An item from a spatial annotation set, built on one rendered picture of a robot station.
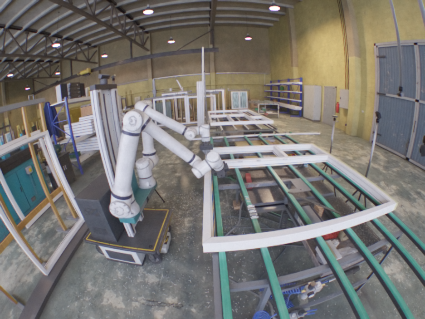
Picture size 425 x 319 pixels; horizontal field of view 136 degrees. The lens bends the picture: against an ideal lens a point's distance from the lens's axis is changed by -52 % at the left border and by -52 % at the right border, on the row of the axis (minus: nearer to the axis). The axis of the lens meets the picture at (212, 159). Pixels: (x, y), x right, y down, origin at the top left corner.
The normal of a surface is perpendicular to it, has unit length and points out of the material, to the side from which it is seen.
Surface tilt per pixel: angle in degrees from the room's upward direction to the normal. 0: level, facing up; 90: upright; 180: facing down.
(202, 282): 0
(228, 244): 90
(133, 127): 89
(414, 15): 90
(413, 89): 90
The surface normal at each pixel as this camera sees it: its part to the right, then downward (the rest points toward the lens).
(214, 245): 0.03, 0.37
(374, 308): -0.05, -0.93
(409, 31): -1.00, 0.06
